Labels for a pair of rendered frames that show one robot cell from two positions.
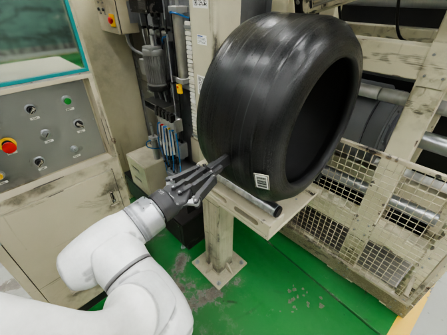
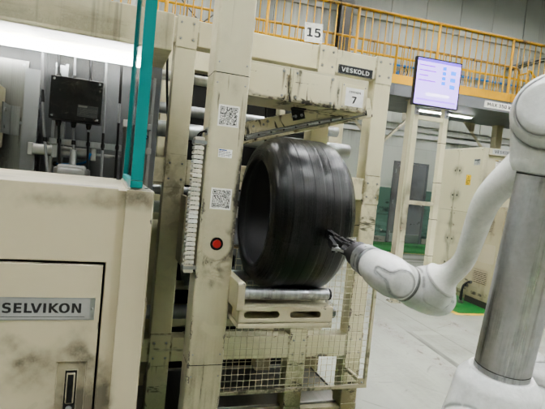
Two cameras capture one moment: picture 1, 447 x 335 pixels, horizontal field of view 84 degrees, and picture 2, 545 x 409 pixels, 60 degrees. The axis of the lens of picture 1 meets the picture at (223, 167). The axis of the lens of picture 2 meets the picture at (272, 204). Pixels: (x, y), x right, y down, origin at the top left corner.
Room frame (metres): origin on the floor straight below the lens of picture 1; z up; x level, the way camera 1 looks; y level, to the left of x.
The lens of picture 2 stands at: (0.08, 1.49, 1.30)
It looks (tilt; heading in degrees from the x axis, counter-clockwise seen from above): 3 degrees down; 295
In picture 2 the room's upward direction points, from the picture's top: 6 degrees clockwise
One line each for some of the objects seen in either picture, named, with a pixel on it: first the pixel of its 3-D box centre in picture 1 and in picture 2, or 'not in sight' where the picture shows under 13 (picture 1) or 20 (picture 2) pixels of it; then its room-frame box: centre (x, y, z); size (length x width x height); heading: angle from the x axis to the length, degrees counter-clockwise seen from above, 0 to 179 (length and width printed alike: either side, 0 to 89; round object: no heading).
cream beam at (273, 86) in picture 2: not in sight; (295, 91); (0.95, -0.47, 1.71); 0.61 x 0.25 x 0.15; 44
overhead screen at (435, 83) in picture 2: not in sight; (436, 83); (0.86, -4.28, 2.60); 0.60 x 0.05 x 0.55; 40
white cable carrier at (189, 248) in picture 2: (197, 87); (194, 204); (1.04, 0.11, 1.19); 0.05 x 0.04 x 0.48; 134
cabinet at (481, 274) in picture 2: not in sight; (512, 258); (-0.19, -5.12, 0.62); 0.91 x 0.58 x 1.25; 40
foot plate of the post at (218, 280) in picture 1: (219, 261); not in sight; (1.00, 0.03, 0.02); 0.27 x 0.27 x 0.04; 44
